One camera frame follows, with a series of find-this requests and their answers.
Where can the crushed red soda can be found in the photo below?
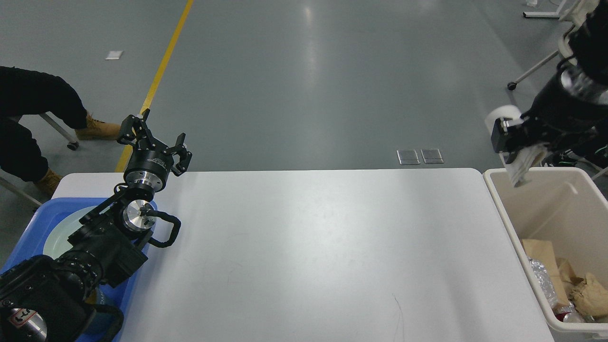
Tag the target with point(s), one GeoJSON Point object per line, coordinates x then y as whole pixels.
{"type": "Point", "coordinates": [564, 313]}

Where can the brown paper ball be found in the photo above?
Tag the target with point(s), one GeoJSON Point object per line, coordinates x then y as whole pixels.
{"type": "Point", "coordinates": [590, 297]}

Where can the white paper cup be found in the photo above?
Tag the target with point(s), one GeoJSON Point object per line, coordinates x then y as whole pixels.
{"type": "Point", "coordinates": [517, 164]}

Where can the tan boot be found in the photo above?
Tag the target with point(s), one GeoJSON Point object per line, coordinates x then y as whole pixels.
{"type": "Point", "coordinates": [97, 130]}
{"type": "Point", "coordinates": [49, 183]}

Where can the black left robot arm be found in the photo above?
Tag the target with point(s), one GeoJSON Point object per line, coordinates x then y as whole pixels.
{"type": "Point", "coordinates": [44, 299]}

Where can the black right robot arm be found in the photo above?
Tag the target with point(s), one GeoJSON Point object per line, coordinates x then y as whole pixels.
{"type": "Point", "coordinates": [588, 50]}

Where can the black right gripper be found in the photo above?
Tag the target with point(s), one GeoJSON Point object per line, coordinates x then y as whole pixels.
{"type": "Point", "coordinates": [571, 106]}

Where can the silver floor plate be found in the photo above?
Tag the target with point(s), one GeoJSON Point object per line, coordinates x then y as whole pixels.
{"type": "Point", "coordinates": [408, 157]}
{"type": "Point", "coordinates": [432, 156]}

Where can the person in dark jeans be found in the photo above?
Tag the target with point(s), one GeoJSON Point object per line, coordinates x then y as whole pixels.
{"type": "Point", "coordinates": [593, 152]}

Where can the blue plastic tray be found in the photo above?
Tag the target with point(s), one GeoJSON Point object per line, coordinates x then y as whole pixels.
{"type": "Point", "coordinates": [38, 228]}

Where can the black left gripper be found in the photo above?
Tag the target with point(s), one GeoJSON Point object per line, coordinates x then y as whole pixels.
{"type": "Point", "coordinates": [150, 167]}

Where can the green plate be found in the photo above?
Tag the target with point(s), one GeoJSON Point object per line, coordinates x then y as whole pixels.
{"type": "Point", "coordinates": [57, 241]}

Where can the grey chair leg with caster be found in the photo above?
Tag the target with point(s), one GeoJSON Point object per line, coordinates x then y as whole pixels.
{"type": "Point", "coordinates": [72, 141]}

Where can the foil wrapper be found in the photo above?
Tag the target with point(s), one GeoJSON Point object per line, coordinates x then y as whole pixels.
{"type": "Point", "coordinates": [545, 282]}

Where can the brown paper bag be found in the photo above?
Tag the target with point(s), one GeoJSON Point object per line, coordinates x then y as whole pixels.
{"type": "Point", "coordinates": [560, 270]}

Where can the beige plastic bin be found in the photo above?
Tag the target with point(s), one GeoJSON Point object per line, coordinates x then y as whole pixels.
{"type": "Point", "coordinates": [562, 205]}

